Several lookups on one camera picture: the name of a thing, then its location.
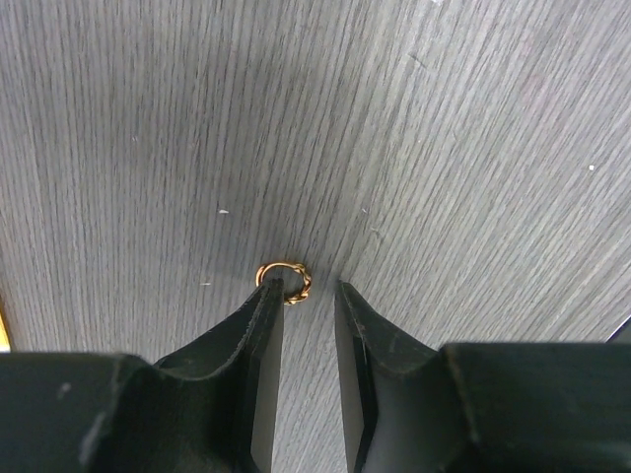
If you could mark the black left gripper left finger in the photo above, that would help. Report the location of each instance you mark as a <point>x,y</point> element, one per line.
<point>209,406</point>

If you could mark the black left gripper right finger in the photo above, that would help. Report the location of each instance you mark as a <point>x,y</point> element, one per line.
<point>477,407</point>

